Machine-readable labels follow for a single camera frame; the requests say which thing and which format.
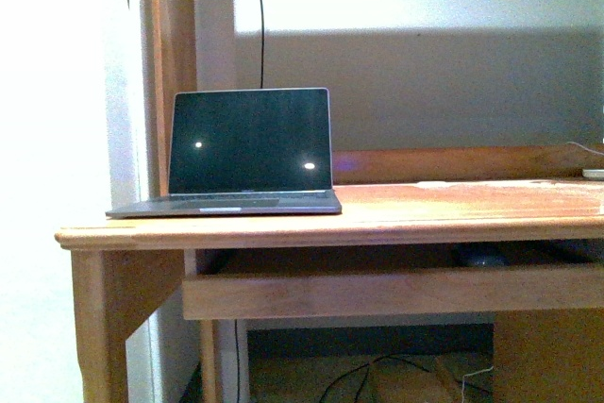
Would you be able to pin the wooden keyboard drawer tray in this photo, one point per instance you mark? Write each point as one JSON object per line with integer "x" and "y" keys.
{"x": 383, "y": 281}

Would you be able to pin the dark grey logi mouse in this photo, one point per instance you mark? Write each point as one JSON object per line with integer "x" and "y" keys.
{"x": 480, "y": 255}

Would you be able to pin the grey open laptop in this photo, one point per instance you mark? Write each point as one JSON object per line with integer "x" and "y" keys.
{"x": 246, "y": 152}

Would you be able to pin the wooden desk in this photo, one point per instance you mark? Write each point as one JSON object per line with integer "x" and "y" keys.
{"x": 124, "y": 270}

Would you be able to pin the white object on desk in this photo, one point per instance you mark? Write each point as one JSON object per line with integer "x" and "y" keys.
{"x": 593, "y": 174}

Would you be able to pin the wooden rolling cabinet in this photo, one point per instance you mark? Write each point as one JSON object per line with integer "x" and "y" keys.
{"x": 548, "y": 356}

